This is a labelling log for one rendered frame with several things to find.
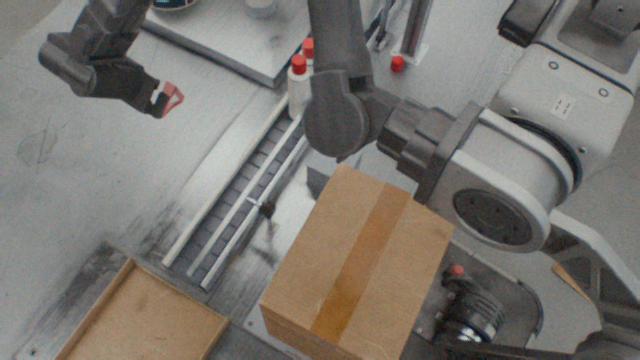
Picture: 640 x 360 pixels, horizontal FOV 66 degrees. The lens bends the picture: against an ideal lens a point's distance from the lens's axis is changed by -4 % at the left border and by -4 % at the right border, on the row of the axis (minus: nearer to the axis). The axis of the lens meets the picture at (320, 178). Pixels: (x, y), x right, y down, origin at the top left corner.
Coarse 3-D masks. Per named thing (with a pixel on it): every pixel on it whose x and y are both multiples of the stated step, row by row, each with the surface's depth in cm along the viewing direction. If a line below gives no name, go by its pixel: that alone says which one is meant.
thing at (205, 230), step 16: (368, 32) 142; (288, 112) 129; (272, 128) 127; (288, 128) 127; (272, 144) 124; (288, 144) 125; (256, 160) 122; (240, 176) 120; (272, 176) 120; (224, 192) 118; (240, 192) 118; (256, 192) 118; (224, 208) 116; (208, 224) 114; (240, 224) 115; (192, 240) 112; (208, 240) 113; (224, 240) 113; (176, 256) 111; (192, 256) 111; (208, 256) 111; (176, 272) 109; (208, 272) 111
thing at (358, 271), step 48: (336, 192) 92; (384, 192) 93; (336, 240) 88; (384, 240) 88; (432, 240) 89; (288, 288) 84; (336, 288) 84; (384, 288) 85; (288, 336) 96; (336, 336) 81; (384, 336) 81
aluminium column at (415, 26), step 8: (416, 0) 128; (424, 0) 126; (432, 0) 129; (416, 8) 130; (424, 8) 128; (408, 16) 133; (416, 16) 133; (424, 16) 131; (408, 24) 136; (416, 24) 135; (424, 24) 135; (408, 32) 138; (416, 32) 136; (408, 40) 141; (416, 40) 139; (400, 48) 144; (408, 48) 144; (416, 48) 142
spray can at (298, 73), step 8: (296, 56) 111; (304, 56) 111; (296, 64) 110; (304, 64) 111; (288, 72) 114; (296, 72) 112; (304, 72) 113; (288, 80) 116; (296, 80) 114; (304, 80) 114; (288, 88) 119; (296, 88) 116; (304, 88) 116; (296, 96) 119; (304, 96) 119; (296, 104) 121; (304, 104) 122; (296, 112) 124
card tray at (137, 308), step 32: (128, 288) 112; (160, 288) 112; (96, 320) 108; (128, 320) 108; (160, 320) 109; (192, 320) 109; (224, 320) 106; (64, 352) 103; (96, 352) 105; (128, 352) 105; (160, 352) 106; (192, 352) 106
